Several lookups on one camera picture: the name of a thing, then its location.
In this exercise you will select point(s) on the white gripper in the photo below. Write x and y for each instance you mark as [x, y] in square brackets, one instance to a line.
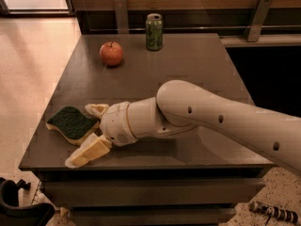
[115, 123]

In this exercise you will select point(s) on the green and yellow sponge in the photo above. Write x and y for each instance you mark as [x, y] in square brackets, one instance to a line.
[72, 124]

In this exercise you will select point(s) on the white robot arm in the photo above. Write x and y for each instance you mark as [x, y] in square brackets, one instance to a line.
[180, 108]

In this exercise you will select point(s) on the red apple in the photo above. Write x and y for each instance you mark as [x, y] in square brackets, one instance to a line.
[111, 53]

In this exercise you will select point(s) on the grey drawer cabinet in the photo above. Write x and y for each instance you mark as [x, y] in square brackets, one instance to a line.
[172, 175]

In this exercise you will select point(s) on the green drink can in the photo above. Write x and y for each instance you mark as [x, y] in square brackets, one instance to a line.
[154, 32]

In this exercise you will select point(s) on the black and white striped tool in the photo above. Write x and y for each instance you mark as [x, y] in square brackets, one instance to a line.
[275, 212]

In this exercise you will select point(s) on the left metal bracket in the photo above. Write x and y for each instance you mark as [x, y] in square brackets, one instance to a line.
[121, 13]

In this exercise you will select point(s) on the metal bracket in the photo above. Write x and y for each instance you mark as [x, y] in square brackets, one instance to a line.
[121, 13]
[253, 30]

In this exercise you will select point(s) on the wooden wall shelf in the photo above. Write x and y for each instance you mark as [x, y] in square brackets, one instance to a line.
[227, 18]

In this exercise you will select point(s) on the right metal bracket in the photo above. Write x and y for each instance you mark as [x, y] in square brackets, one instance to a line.
[253, 30]

